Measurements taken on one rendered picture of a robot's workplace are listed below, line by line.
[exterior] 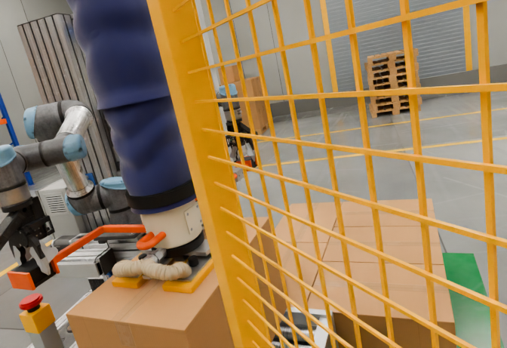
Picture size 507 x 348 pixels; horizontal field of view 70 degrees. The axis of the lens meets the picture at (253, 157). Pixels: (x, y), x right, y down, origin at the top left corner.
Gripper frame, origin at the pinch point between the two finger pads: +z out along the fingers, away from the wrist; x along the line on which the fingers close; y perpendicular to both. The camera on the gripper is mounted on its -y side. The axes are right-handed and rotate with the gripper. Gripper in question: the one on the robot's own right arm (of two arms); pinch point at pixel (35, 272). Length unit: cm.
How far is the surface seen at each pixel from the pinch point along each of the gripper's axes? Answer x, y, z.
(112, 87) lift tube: -27, 20, -44
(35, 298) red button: 20.5, 8.7, 17.1
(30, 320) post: 20.5, 4.9, 22.6
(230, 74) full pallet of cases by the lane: 315, 795, -27
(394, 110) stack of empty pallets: -64, 783, 115
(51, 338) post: 19.5, 8.3, 32.7
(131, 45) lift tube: -34, 23, -53
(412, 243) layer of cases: -93, 135, 66
